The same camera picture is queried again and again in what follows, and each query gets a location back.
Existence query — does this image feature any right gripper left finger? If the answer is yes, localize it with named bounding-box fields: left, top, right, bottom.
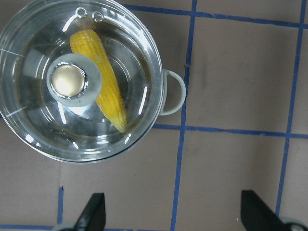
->
left=72, top=193, right=106, bottom=231

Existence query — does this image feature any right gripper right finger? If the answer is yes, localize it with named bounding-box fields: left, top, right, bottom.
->
left=241, top=190, right=298, bottom=231

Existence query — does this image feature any glass pot lid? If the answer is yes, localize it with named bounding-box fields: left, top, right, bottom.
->
left=0, top=0, right=167, bottom=162

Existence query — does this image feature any yellow corn cob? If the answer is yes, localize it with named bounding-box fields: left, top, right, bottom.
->
left=70, top=29, right=127, bottom=133

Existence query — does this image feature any pale green steel pot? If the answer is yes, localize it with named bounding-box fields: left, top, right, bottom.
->
left=0, top=0, right=186, bottom=165

